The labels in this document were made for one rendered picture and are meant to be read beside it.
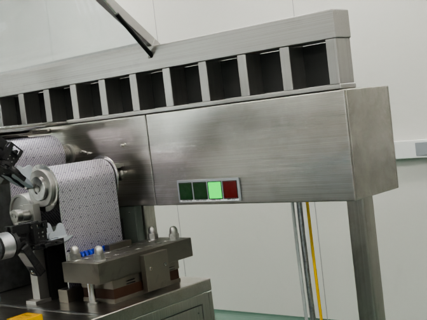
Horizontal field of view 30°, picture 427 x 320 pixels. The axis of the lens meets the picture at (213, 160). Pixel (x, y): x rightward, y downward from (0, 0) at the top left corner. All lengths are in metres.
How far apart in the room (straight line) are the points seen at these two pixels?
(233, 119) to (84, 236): 0.60
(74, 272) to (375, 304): 0.88
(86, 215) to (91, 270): 0.26
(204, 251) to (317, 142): 3.55
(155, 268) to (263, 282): 3.01
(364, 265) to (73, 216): 0.89
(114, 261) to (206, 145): 0.45
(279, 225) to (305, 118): 3.06
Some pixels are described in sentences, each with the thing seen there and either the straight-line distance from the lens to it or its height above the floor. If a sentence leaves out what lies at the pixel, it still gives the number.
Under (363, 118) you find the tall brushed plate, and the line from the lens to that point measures 2.21.
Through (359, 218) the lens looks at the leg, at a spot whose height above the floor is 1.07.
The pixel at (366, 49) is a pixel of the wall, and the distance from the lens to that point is 4.77.
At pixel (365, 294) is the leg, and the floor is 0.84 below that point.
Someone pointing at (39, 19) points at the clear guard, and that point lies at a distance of 2.75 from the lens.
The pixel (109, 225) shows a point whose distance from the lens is 2.59.
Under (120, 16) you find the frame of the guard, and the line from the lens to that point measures 2.49.
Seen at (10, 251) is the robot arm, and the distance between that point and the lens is 2.32.
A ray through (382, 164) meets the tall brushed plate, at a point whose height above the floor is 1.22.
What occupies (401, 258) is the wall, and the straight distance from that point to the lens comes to 4.81.
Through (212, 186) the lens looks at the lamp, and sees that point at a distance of 2.42.
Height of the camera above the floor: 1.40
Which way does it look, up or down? 3 degrees down
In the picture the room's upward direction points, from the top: 7 degrees counter-clockwise
